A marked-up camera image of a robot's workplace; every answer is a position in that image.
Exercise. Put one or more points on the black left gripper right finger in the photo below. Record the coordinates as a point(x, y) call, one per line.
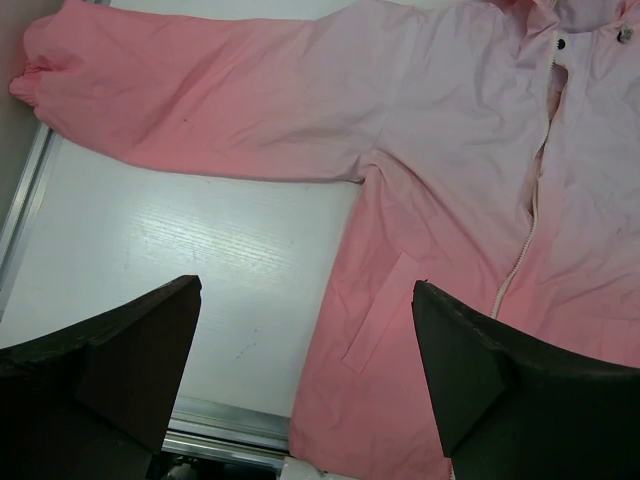
point(510, 406)

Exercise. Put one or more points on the pink hooded zip jacket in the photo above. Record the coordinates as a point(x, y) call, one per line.
point(496, 144)

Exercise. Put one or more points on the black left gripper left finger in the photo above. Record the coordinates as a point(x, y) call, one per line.
point(93, 400)

